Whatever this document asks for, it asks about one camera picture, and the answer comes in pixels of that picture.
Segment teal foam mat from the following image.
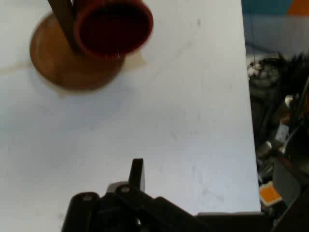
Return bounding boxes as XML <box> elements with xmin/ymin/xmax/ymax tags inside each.
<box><xmin>241</xmin><ymin>0</ymin><xmax>294</xmax><ymax>16</ymax></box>

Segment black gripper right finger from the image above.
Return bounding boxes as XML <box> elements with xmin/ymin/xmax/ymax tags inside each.
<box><xmin>106</xmin><ymin>158</ymin><xmax>199</xmax><ymax>232</ymax></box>

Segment orange foam mat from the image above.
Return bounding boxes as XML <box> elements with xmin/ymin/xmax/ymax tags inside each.
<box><xmin>287</xmin><ymin>0</ymin><xmax>309</xmax><ymax>15</ymax></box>

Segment red enamel mug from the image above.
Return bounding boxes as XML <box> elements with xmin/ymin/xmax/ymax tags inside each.
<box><xmin>73</xmin><ymin>0</ymin><xmax>155</xmax><ymax>60</ymax></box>

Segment brown wooden mug tree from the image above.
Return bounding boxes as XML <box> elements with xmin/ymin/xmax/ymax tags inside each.
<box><xmin>29</xmin><ymin>0</ymin><xmax>126</xmax><ymax>94</ymax></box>

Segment black cable tangle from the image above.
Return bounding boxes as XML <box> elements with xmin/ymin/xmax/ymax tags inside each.
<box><xmin>247</xmin><ymin>52</ymin><xmax>309</xmax><ymax>107</ymax></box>

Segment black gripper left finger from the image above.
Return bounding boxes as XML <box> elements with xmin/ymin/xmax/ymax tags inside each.
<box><xmin>61</xmin><ymin>192</ymin><xmax>101</xmax><ymax>232</ymax></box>

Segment small orange foam tile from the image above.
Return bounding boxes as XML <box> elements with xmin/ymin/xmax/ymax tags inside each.
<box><xmin>259</xmin><ymin>184</ymin><xmax>283</xmax><ymax>206</ymax></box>

